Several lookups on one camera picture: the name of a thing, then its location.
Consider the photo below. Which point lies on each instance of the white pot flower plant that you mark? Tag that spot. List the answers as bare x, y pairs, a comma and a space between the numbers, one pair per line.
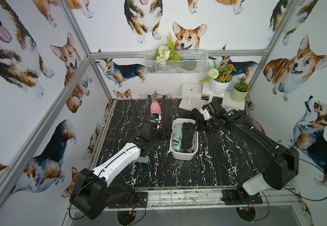
219, 78

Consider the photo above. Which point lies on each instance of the white wooden plant stand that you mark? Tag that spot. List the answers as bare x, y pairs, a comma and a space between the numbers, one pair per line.
196, 95

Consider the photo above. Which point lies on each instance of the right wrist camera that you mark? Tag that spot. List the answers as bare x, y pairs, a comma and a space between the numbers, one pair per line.
206, 114

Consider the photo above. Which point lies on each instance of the fern and white flowers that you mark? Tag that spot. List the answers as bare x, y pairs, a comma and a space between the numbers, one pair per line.
166, 53

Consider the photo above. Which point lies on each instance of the white plastic storage box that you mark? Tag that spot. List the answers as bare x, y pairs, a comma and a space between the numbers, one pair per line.
185, 156

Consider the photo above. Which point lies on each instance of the white wire wall basket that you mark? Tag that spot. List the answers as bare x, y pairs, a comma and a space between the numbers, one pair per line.
188, 61

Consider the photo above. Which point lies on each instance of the black umbrella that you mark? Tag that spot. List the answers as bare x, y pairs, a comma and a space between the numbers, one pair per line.
188, 130
198, 117

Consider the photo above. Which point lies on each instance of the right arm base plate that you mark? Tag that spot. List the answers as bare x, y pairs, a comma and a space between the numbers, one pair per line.
234, 197

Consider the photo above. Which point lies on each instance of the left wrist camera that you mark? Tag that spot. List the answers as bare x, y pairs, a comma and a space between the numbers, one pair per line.
158, 119

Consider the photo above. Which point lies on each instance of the teal handled brush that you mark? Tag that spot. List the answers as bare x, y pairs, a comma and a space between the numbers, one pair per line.
144, 160

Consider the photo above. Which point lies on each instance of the black umbrella back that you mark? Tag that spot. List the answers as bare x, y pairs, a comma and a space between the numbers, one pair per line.
198, 117

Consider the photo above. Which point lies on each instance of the lilac umbrella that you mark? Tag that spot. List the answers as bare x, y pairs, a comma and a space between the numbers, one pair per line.
190, 149

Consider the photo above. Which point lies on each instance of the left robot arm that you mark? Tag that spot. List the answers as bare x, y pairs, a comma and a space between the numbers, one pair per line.
92, 192

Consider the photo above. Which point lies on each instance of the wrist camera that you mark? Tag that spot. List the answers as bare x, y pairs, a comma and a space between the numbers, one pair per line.
206, 114
158, 119

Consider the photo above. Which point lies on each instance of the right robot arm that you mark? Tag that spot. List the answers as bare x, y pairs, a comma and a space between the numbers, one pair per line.
281, 165

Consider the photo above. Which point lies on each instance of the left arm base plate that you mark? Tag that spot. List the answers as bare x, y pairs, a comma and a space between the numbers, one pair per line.
139, 199

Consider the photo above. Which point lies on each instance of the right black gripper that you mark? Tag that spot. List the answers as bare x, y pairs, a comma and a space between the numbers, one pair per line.
204, 121

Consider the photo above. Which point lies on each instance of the mint green umbrella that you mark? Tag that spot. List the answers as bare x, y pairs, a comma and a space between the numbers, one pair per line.
177, 136

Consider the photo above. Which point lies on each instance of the green pot red flowers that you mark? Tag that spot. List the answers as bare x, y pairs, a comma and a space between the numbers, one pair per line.
240, 90

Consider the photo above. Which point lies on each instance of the black umbrella front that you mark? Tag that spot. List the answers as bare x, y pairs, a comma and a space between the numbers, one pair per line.
188, 130

